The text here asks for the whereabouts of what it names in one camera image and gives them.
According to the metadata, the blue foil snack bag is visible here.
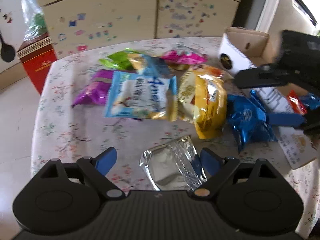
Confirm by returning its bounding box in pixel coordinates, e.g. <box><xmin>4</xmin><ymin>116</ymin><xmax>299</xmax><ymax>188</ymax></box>
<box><xmin>227</xmin><ymin>90</ymin><xmax>277</xmax><ymax>152</ymax></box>

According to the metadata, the green snack bag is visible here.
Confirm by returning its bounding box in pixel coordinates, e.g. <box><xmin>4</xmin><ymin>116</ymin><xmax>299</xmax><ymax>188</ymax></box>
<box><xmin>99</xmin><ymin>49</ymin><xmax>140</xmax><ymax>71</ymax></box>

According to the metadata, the red gift box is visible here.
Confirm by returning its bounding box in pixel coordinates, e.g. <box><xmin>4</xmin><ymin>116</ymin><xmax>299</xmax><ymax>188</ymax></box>
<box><xmin>17</xmin><ymin>33</ymin><xmax>57</xmax><ymax>94</ymax></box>

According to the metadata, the light blue snack bag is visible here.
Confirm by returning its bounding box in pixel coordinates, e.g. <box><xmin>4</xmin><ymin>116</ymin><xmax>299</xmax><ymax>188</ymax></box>
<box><xmin>105</xmin><ymin>53</ymin><xmax>178</xmax><ymax>121</ymax></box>

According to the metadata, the pink snack bag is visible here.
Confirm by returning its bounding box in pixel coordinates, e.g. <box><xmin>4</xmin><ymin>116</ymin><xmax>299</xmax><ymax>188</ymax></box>
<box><xmin>160</xmin><ymin>45</ymin><xmax>208</xmax><ymax>65</ymax></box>

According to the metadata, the orange snack bag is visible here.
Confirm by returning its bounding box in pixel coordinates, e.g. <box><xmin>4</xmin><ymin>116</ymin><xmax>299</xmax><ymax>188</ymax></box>
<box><xmin>286</xmin><ymin>90</ymin><xmax>308</xmax><ymax>115</ymax></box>

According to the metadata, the yellow snack bag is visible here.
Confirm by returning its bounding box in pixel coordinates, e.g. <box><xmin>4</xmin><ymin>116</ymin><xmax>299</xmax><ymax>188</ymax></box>
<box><xmin>177</xmin><ymin>64</ymin><xmax>227</xmax><ymax>139</ymax></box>

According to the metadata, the beige wooden cabinet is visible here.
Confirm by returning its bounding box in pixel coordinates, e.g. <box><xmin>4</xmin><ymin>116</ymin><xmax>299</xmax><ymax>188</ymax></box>
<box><xmin>37</xmin><ymin>0</ymin><xmax>241</xmax><ymax>58</ymax></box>

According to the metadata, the purple snack bag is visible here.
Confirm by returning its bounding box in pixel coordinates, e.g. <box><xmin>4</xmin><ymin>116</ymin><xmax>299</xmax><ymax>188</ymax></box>
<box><xmin>72</xmin><ymin>69</ymin><xmax>114</xmax><ymax>107</ymax></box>

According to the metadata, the clear plastic bag with greens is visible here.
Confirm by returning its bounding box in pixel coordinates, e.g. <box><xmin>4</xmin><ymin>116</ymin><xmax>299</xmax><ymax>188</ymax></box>
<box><xmin>21</xmin><ymin>0</ymin><xmax>47</xmax><ymax>41</ymax></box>

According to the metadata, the silver foil packet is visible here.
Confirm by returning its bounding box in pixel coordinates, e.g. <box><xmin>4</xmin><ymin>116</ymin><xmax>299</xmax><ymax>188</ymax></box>
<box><xmin>139</xmin><ymin>135</ymin><xmax>207</xmax><ymax>191</ymax></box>

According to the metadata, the floral tablecloth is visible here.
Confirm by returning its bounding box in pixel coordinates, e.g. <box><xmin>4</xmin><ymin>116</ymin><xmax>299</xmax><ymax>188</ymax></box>
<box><xmin>31</xmin><ymin>37</ymin><xmax>319</xmax><ymax>238</ymax></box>

